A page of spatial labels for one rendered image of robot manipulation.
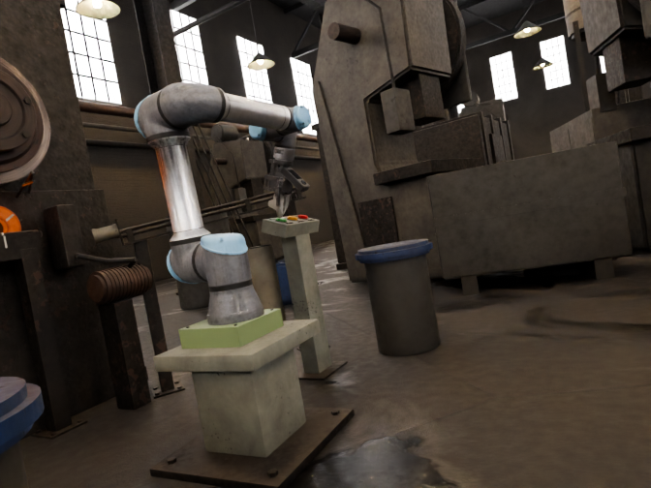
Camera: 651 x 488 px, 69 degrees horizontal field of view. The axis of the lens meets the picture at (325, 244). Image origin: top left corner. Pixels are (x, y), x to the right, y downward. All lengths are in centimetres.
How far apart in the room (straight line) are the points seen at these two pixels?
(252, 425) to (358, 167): 293
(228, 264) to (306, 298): 61
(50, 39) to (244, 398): 176
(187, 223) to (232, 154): 830
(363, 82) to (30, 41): 238
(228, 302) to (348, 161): 287
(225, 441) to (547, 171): 226
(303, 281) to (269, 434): 68
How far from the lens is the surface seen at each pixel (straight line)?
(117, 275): 192
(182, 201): 136
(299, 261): 177
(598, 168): 299
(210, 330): 124
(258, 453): 128
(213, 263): 125
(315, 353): 183
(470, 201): 289
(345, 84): 404
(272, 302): 185
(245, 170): 958
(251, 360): 111
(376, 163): 383
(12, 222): 196
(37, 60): 236
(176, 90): 132
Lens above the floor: 56
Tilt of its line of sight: 2 degrees down
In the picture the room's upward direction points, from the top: 10 degrees counter-clockwise
